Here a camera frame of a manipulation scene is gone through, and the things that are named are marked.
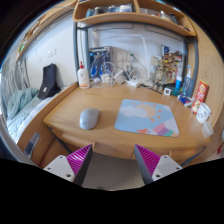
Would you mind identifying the red chips can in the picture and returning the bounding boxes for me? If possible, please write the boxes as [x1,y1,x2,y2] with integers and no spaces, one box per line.
[190,79,210,114]

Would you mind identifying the teal blanket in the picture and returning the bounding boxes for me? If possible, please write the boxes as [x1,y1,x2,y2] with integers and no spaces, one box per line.
[6,87,39,121]

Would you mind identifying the white mug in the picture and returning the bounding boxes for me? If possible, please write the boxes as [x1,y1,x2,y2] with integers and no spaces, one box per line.
[195,102,213,125]

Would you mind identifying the white power strip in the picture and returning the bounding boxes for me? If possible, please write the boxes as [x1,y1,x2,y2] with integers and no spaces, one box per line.
[125,79,143,88]

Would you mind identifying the grey computer mouse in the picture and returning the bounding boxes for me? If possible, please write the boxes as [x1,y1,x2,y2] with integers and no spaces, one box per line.
[79,107,101,131]

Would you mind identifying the wooden shelf unit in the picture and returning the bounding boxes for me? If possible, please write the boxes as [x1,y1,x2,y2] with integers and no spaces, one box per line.
[72,0,198,38]

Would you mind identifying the robot model figure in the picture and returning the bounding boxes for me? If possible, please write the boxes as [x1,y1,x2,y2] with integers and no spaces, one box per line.
[151,54,184,91]

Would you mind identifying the white wall switch plate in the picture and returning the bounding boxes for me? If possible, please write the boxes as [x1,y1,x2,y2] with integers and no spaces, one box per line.
[47,48,58,58]

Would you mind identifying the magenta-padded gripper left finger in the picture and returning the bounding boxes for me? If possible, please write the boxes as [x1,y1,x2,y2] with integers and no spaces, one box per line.
[43,143,94,187]

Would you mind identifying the blue spray bottle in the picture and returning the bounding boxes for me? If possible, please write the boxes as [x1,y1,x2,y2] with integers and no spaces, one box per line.
[182,64,194,98]

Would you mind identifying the sky print mouse pad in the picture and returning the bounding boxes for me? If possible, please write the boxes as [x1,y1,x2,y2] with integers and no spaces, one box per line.
[114,98,180,138]

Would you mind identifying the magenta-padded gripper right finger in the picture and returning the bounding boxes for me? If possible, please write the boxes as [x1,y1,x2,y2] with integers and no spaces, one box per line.
[133,143,184,186]

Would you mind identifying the blue robot model kit box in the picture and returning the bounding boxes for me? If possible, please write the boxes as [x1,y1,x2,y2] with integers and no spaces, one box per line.
[88,46,114,80]

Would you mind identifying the blue snack packet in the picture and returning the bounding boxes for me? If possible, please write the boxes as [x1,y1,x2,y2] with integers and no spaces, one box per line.
[177,94,195,108]

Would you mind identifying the blue white-capped tube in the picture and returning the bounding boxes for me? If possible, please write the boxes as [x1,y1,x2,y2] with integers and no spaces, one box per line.
[174,75,184,91]

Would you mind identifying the checked bedding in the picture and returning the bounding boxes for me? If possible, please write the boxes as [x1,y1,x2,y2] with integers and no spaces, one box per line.
[5,94,54,144]

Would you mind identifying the black bag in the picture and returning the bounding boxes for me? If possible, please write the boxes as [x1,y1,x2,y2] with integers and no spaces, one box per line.
[36,63,62,100]

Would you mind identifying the colourful figure box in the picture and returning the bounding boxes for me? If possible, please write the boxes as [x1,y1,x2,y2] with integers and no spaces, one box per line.
[161,44,184,68]

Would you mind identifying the white red-capped lotion bottle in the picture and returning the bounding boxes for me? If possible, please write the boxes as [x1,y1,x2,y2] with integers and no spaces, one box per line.
[77,61,91,90]

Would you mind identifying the white desk lamp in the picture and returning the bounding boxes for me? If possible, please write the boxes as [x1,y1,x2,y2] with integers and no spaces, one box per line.
[109,33,154,88]

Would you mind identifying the white charger block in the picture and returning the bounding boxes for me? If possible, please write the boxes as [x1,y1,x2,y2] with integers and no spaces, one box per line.
[99,73,112,84]

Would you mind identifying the teal round lid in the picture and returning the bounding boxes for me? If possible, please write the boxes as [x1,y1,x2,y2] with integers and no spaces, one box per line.
[171,87,183,98]

